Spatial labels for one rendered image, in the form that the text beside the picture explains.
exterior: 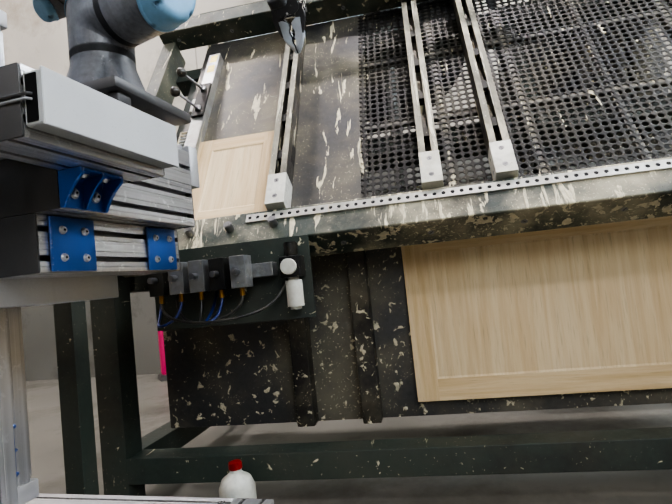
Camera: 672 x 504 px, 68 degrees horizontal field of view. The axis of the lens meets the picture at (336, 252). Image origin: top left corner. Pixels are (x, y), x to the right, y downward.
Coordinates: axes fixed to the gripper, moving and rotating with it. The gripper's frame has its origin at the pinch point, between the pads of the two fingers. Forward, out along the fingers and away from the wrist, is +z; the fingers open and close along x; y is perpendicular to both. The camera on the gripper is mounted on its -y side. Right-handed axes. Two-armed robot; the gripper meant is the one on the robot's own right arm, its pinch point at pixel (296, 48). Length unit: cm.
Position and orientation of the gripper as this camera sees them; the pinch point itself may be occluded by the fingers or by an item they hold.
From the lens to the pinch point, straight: 148.3
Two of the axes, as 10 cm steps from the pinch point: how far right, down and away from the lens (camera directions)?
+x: -9.5, 1.1, 2.8
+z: 2.2, 8.9, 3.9
